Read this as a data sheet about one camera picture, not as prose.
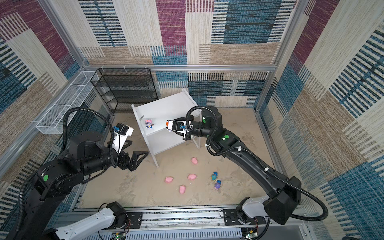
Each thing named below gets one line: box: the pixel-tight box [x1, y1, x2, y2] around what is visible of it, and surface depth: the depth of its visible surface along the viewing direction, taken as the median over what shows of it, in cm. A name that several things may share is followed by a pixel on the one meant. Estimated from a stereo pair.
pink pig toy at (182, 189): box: [179, 184, 186, 194], surface depth 83 cm
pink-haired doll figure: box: [145, 119, 154, 130], surface depth 67 cm
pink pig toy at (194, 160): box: [191, 157, 199, 165], surface depth 93 cm
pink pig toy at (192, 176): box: [187, 173, 197, 181], surface depth 87 cm
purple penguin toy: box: [214, 180, 222, 190], surface depth 85 cm
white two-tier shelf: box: [131, 89, 201, 168], surface depth 79 cm
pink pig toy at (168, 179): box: [164, 176, 174, 184], surface depth 87 cm
